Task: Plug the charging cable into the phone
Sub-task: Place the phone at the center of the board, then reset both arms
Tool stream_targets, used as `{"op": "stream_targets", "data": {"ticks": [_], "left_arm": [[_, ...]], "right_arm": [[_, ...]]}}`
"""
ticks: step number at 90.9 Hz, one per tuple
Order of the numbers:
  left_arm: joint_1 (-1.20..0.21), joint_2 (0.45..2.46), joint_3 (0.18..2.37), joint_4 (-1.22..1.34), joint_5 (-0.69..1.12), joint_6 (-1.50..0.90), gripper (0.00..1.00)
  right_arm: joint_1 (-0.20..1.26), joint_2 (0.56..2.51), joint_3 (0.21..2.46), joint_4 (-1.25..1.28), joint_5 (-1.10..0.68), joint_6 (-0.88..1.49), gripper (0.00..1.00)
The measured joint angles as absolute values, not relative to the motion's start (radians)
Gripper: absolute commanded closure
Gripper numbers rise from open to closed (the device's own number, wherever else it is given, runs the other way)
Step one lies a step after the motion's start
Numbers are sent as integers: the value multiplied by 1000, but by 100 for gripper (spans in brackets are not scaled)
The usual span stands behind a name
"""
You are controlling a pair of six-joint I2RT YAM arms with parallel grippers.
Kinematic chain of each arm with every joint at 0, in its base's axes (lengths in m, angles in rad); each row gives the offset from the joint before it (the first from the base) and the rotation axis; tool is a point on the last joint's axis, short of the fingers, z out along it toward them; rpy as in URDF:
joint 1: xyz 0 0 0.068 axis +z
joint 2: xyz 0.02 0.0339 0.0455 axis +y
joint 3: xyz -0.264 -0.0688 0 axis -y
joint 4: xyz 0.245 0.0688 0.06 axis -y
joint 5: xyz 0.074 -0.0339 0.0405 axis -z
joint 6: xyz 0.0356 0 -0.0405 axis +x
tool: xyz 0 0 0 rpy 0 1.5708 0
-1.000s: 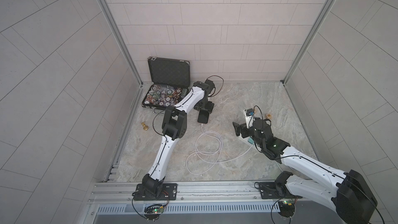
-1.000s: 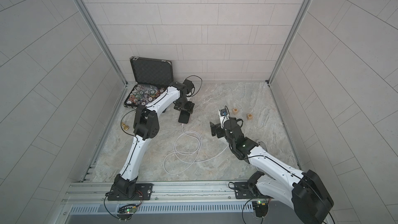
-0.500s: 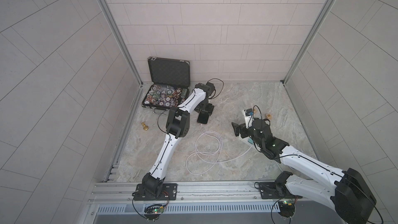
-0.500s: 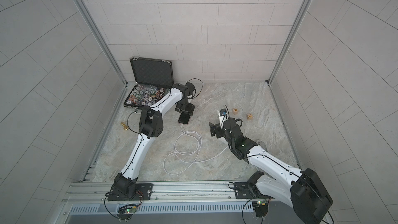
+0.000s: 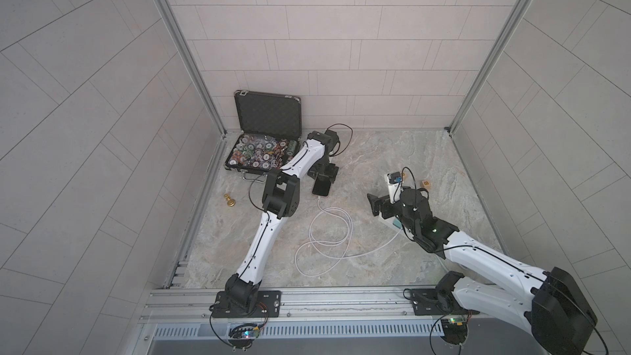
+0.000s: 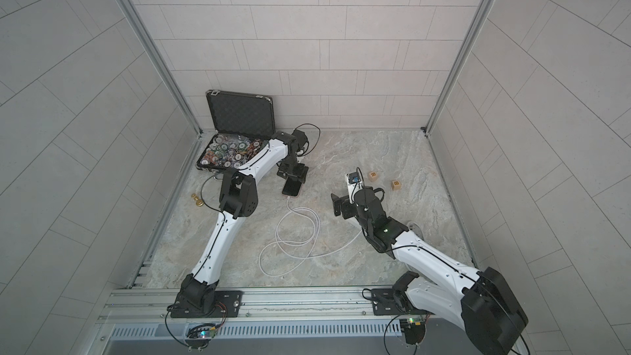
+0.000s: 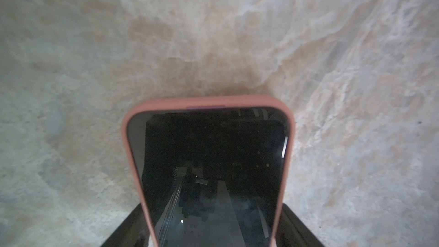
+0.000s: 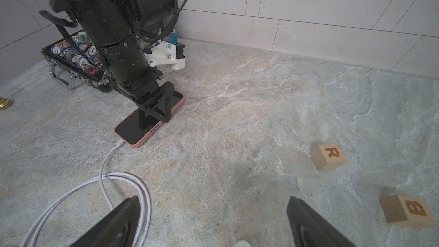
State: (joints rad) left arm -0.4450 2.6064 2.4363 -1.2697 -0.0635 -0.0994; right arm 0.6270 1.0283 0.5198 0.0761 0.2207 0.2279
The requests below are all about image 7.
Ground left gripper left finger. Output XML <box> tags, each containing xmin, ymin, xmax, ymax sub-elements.
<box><xmin>101</xmin><ymin>204</ymin><xmax>150</xmax><ymax>247</ymax></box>

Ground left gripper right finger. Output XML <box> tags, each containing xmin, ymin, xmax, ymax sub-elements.
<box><xmin>275</xmin><ymin>204</ymin><xmax>324</xmax><ymax>247</ymax></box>

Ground black phone pink case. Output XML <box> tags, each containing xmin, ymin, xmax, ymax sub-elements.
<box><xmin>121</xmin><ymin>95</ymin><xmax>295</xmax><ymax>247</ymax></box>

